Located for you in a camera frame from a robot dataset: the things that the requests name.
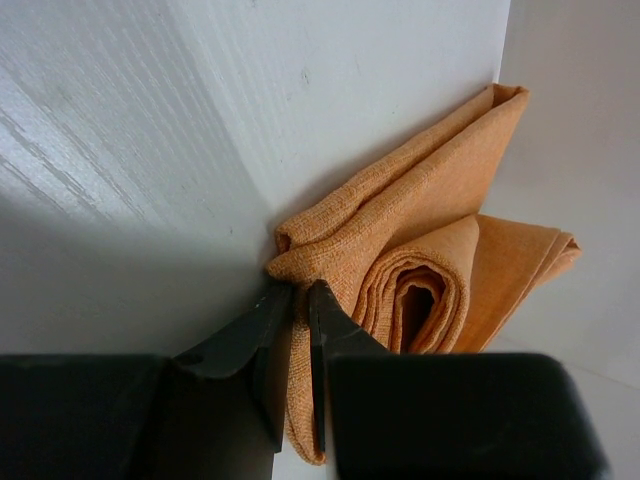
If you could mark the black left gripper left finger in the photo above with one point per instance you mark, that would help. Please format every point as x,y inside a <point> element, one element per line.
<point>255,345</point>

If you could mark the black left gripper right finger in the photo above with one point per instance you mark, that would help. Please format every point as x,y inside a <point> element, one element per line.
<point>351,375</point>

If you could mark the orange cloth placemat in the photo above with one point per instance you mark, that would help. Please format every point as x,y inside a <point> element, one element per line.
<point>408,253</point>

